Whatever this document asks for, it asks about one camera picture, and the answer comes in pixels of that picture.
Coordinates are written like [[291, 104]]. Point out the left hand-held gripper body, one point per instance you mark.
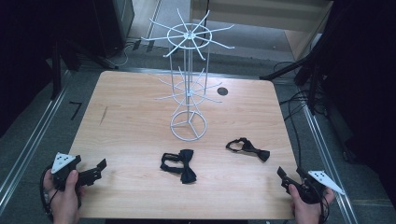
[[62, 161]]

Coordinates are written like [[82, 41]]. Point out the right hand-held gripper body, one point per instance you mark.
[[314, 189]]

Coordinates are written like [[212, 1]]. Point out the small black bow tie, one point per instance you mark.
[[252, 148]]

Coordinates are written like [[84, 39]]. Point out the large black bow tie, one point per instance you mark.
[[186, 165]]

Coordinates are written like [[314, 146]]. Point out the person's right hand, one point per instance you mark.
[[306, 213]]

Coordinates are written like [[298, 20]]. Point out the person's left hand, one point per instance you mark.
[[65, 202]]

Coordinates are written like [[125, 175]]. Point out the black tripod stand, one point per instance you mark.
[[311, 62], [56, 71]]

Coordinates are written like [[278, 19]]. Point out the dark round table grommet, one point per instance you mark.
[[222, 91]]

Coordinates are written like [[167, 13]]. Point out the black cabinet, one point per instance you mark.
[[115, 25]]

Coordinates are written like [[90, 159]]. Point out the light wooden platform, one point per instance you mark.
[[264, 14]]

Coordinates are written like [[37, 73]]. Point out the aluminium floor rail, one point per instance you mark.
[[327, 155], [28, 149]]

